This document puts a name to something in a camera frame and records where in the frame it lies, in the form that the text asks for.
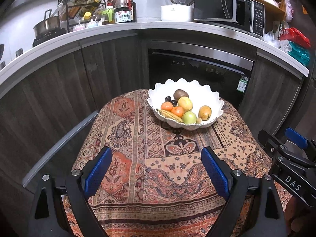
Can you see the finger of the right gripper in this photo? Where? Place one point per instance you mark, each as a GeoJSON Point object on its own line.
{"type": "Point", "coordinates": [275, 148]}
{"type": "Point", "coordinates": [300, 141]}

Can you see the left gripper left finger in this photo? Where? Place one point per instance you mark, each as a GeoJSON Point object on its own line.
{"type": "Point", "coordinates": [48, 216]}

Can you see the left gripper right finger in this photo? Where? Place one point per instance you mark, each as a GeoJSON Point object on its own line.
{"type": "Point", "coordinates": [265, 215]}

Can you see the yellow mango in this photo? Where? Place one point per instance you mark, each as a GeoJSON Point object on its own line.
{"type": "Point", "coordinates": [205, 113]}

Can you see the green apple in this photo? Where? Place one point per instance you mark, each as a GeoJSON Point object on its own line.
{"type": "Point", "coordinates": [189, 118]}

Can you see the yellow round pear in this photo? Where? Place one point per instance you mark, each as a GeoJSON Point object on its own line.
{"type": "Point", "coordinates": [185, 103]}

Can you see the orange mandarin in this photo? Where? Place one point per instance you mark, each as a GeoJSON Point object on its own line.
{"type": "Point", "coordinates": [168, 106]}
{"type": "Point", "coordinates": [178, 111]}

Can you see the brown kiwi fruit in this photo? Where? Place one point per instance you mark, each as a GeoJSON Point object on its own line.
{"type": "Point", "coordinates": [179, 94]}

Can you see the small yellow banana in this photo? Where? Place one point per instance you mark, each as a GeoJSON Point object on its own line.
{"type": "Point", "coordinates": [170, 115]}

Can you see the green energy label sticker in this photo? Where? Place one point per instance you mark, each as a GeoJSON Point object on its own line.
{"type": "Point", "coordinates": [242, 84]}

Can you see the black built-in dishwasher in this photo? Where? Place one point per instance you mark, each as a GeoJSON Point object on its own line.
{"type": "Point", "coordinates": [219, 69]}

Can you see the teal plastic bag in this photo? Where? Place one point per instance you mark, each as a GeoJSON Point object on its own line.
{"type": "Point", "coordinates": [300, 53]}

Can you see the patterned paisley tablecloth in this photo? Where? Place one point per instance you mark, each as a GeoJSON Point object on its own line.
{"type": "Point", "coordinates": [156, 184]}

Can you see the white scalloped fruit bowl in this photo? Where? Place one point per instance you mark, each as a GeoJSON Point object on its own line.
{"type": "Point", "coordinates": [199, 95]}

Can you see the red plastic bag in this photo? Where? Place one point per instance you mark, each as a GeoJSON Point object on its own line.
{"type": "Point", "coordinates": [294, 35]}

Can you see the white plastic bag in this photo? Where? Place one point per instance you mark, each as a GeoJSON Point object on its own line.
{"type": "Point", "coordinates": [272, 37]}

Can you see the black microwave oven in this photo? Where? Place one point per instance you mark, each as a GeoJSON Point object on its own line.
{"type": "Point", "coordinates": [242, 15]}

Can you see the white rice cooker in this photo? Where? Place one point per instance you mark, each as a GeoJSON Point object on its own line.
{"type": "Point", "coordinates": [178, 11]}

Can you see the black gas stove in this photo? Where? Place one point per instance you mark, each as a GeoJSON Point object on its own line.
{"type": "Point", "coordinates": [48, 36]}

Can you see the steel saucepan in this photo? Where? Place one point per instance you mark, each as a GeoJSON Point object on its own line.
{"type": "Point", "coordinates": [48, 24]}

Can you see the large soy sauce bottle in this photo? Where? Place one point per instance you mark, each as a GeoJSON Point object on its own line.
{"type": "Point", "coordinates": [122, 11]}

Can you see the black spice rack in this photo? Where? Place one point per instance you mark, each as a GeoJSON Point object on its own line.
{"type": "Point", "coordinates": [73, 13]}

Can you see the green lidded jar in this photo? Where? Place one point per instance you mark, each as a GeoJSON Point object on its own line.
{"type": "Point", "coordinates": [107, 16]}

